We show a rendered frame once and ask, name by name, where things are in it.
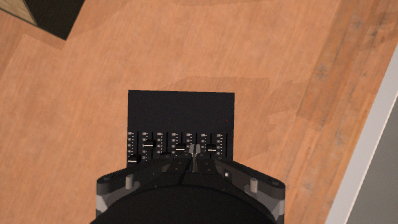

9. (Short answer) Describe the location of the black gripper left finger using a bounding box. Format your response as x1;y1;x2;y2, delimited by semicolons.
96;144;195;217

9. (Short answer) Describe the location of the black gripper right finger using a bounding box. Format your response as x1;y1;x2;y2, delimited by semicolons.
194;144;286;224

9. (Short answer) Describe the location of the black lighting desk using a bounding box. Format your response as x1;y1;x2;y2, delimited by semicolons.
126;90;235;168

